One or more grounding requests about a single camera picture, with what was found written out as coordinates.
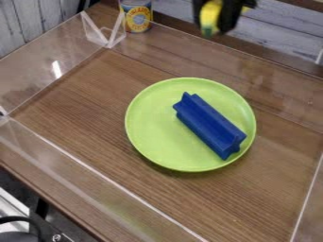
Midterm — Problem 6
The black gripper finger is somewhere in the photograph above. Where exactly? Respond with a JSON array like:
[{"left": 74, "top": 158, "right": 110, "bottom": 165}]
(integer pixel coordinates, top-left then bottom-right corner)
[
  {"left": 219, "top": 0, "right": 243, "bottom": 34},
  {"left": 193, "top": 0, "right": 207, "bottom": 26}
]

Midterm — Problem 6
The yellow toy banana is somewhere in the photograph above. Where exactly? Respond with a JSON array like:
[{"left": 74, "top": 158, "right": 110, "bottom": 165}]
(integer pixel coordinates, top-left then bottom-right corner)
[{"left": 199, "top": 0, "right": 222, "bottom": 38}]

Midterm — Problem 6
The blue plastic block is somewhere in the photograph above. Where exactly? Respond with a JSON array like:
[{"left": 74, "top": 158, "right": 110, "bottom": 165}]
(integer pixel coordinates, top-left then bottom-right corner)
[{"left": 174, "top": 92, "right": 247, "bottom": 160}]

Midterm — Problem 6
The green round plate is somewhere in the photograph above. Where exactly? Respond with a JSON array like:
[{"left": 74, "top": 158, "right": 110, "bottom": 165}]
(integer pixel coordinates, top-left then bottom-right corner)
[{"left": 126, "top": 78, "right": 257, "bottom": 172}]

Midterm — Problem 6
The yellow blue labelled can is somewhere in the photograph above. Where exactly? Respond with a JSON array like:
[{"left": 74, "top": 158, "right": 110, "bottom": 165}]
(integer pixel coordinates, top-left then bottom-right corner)
[{"left": 119, "top": 0, "right": 153, "bottom": 33}]

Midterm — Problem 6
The clear acrylic tray wall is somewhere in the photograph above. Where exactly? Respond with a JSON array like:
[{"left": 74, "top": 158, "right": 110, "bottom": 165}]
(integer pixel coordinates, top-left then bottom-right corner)
[{"left": 0, "top": 6, "right": 323, "bottom": 242}]

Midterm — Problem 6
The black metal bracket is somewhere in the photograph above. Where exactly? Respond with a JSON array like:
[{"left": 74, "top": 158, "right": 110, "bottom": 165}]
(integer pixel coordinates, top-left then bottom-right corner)
[{"left": 31, "top": 215, "right": 99, "bottom": 242}]

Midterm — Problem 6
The black cable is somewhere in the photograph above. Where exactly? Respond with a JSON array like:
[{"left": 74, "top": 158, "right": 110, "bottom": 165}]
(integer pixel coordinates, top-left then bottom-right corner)
[{"left": 0, "top": 216, "right": 43, "bottom": 235}]

